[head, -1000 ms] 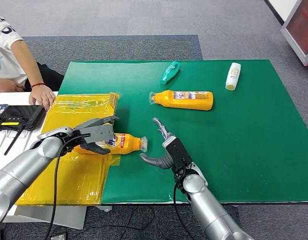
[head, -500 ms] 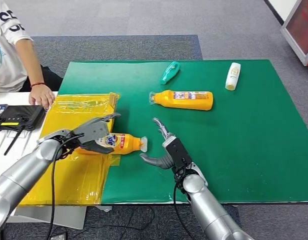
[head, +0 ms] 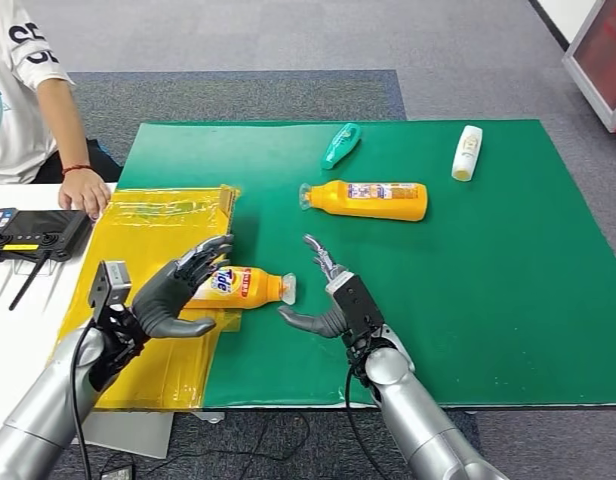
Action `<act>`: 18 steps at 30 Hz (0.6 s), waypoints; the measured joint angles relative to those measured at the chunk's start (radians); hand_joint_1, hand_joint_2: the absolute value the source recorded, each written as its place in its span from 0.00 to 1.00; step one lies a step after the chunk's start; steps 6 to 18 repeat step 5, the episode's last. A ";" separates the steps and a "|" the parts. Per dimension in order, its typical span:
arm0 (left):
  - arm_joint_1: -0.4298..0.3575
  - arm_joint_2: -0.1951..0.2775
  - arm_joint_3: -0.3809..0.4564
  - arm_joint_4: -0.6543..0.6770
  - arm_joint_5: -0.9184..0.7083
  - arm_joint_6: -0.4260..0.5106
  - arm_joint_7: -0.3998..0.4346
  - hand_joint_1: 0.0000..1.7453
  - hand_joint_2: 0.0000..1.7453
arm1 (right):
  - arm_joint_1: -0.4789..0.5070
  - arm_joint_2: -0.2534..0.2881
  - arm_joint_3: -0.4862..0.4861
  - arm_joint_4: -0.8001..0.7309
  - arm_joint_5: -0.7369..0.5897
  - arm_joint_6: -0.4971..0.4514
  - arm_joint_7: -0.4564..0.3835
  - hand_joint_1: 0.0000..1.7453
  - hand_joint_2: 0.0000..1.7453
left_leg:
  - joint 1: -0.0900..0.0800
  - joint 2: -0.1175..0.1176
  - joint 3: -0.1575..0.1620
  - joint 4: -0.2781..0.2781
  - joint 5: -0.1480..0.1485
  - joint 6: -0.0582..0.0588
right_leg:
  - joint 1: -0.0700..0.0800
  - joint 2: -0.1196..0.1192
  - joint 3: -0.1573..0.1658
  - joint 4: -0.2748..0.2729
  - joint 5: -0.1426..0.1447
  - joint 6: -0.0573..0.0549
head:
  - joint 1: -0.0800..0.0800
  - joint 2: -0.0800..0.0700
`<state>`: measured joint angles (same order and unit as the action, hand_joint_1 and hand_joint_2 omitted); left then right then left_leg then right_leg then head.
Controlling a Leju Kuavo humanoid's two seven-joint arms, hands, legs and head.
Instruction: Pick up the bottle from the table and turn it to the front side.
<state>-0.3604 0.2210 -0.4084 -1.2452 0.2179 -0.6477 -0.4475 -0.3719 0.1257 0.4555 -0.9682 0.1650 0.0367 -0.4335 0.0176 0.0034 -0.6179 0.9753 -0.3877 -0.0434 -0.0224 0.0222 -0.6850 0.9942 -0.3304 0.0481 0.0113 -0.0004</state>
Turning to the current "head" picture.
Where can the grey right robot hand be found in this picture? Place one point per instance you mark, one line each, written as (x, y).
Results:
(312, 323)

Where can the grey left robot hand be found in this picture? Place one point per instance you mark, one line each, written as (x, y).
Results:
(163, 305)

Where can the orange detergent bottle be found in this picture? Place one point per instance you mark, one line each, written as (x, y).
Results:
(368, 205)
(253, 288)

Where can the person's left forearm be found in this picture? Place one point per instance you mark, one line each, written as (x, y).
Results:
(63, 126)

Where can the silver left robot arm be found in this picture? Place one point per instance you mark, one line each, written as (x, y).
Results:
(38, 411)

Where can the teal plastic bottle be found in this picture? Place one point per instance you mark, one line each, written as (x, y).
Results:
(340, 146)

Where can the white plastic bottle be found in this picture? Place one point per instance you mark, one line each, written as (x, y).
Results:
(466, 154)

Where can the yellow taped cardboard box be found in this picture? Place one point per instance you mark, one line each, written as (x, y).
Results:
(138, 225)

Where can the white board under table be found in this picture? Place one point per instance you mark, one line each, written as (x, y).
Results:
(138, 434)

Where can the person's left hand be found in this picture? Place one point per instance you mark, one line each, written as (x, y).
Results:
(85, 192)

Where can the black controller with antennas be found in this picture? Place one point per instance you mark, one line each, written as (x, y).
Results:
(43, 232)

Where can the grey device with blue sticker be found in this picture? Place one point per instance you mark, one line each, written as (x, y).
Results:
(0, 218)

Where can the green table mat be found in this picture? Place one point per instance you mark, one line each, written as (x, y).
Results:
(488, 265)

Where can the person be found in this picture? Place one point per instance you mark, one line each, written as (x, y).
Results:
(8, 99)

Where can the red and white cabinet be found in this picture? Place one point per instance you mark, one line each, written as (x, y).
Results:
(603, 60)

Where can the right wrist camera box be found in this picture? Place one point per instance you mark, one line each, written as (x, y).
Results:
(358, 308)

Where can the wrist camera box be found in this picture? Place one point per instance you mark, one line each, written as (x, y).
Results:
(108, 285)
(358, 308)

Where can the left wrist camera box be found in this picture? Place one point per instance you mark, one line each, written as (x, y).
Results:
(108, 285)

